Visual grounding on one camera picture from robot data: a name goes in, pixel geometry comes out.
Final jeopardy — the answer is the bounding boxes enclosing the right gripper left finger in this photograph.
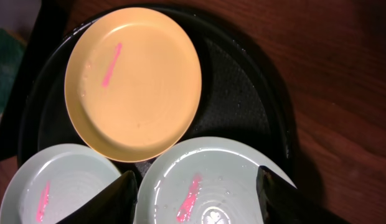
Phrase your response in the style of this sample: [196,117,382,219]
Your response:
[58,170,138,224]

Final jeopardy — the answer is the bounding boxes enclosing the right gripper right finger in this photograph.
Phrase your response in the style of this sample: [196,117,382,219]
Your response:
[256,166,347,224]

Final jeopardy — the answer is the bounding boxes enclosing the yellow plate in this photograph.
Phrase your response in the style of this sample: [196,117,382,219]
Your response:
[64,7,202,162]

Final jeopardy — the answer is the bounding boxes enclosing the green sponge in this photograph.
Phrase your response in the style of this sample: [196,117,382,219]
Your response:
[0,28,26,114]

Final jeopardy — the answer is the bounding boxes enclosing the black rectangular tray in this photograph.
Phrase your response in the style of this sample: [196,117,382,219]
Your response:
[0,0,72,164]

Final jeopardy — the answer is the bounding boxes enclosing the light green plate front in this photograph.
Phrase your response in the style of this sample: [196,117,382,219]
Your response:
[0,144,121,224]

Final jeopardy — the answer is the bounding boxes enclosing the light green plate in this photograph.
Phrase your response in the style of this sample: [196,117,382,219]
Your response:
[134,137,292,224]
[0,144,121,224]

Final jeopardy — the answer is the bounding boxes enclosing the light green plate right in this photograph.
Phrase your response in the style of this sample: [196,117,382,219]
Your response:
[134,137,292,224]

